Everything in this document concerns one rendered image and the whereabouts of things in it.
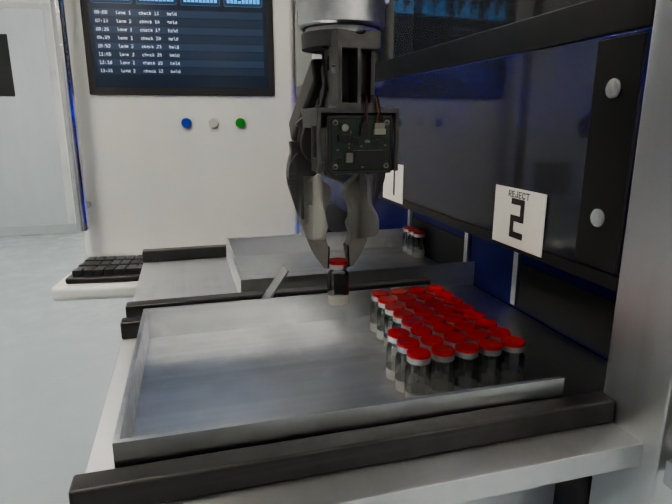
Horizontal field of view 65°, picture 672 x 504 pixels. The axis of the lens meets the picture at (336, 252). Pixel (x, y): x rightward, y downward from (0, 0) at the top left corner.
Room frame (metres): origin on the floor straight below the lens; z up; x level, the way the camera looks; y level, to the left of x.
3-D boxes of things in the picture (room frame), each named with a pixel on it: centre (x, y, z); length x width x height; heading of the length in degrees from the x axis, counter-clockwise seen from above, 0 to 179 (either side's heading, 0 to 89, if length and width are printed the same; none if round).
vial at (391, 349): (0.46, -0.06, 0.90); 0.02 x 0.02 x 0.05
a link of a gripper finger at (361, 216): (0.50, -0.03, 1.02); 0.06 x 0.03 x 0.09; 15
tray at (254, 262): (0.83, 0.00, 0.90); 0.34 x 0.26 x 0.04; 106
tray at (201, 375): (0.47, 0.01, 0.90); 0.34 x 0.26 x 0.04; 105
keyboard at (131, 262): (1.09, 0.34, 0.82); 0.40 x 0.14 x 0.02; 99
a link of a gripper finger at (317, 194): (0.49, 0.01, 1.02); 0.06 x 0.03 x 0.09; 15
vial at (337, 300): (0.51, 0.00, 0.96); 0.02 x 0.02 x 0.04
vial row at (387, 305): (0.49, -0.07, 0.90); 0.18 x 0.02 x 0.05; 15
